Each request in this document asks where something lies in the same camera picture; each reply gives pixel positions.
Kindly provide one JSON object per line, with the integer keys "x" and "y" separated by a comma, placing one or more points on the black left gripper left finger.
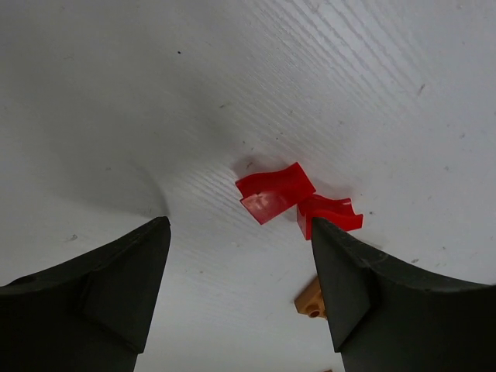
{"x": 90, "y": 313}

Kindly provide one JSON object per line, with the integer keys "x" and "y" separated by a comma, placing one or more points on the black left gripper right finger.
{"x": 388, "y": 315}

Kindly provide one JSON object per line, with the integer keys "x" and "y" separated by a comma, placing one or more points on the orange-brown long lego plate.
{"x": 310, "y": 301}

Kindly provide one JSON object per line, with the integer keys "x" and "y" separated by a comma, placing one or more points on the red curved lego piece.
{"x": 339, "y": 212}
{"x": 266, "y": 195}

